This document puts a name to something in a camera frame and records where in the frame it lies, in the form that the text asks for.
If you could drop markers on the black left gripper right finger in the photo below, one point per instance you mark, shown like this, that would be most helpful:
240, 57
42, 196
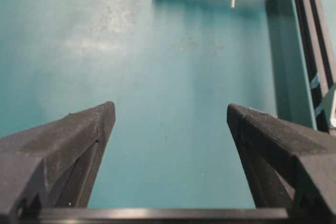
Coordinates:
286, 164

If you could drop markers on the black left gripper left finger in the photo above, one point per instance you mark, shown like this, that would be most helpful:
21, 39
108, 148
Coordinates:
54, 164

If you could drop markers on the black aluminium frame stand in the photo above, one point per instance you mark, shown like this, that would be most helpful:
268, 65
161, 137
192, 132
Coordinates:
320, 61

